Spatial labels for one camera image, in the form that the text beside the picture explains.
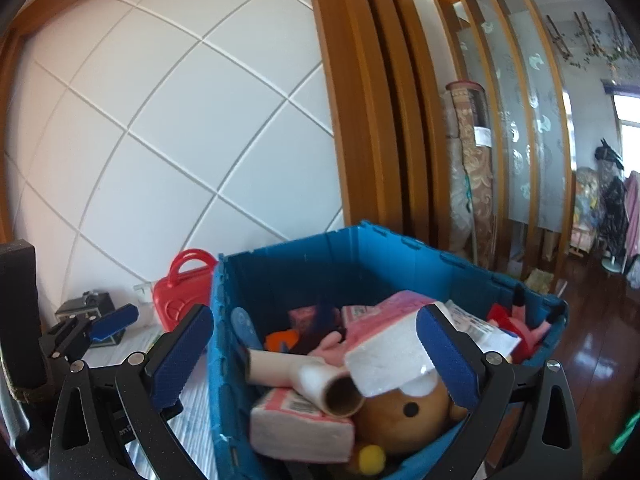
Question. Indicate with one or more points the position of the brown bear plush toy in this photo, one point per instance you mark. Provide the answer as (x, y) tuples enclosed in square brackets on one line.
[(400, 410)]

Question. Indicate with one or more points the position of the blue plastic crate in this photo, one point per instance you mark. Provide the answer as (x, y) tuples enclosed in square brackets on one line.
[(310, 270)]

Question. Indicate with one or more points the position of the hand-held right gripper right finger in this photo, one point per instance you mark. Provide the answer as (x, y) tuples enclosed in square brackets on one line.
[(446, 360)]

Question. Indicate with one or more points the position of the rolled patterned carpets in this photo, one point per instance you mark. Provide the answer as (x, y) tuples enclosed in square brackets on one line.
[(470, 185)]

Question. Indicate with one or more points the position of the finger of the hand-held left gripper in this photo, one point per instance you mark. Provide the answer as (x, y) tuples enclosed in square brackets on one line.
[(114, 322)]

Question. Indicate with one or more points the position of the pink pig plush toy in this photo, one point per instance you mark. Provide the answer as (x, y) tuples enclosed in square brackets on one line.
[(327, 347)]

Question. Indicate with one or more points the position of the window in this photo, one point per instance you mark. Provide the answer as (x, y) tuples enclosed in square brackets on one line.
[(627, 107)]

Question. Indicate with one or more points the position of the large white paper roll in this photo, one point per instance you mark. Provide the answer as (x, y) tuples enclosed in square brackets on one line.
[(325, 387)]

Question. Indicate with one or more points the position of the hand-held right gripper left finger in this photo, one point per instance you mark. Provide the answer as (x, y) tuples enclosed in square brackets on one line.
[(180, 355)]

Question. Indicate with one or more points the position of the white wall switch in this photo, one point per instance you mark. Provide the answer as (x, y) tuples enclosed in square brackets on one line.
[(142, 292)]

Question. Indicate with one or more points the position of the red plastic toy case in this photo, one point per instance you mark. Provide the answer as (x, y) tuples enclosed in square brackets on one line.
[(180, 300)]

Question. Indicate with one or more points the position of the wall vine decoration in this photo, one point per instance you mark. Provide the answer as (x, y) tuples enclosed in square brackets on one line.
[(590, 40)]

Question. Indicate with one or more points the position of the wooden frosted glass partition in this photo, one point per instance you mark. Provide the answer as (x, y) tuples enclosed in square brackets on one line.
[(520, 110)]

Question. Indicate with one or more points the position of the coat rack with clothes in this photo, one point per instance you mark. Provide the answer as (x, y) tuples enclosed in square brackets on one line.
[(612, 210)]

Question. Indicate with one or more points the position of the orange plastic toy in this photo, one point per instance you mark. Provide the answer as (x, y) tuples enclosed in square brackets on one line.
[(277, 342)]

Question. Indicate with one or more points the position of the red and pink plush toy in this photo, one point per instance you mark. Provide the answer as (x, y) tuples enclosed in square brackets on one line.
[(520, 330)]

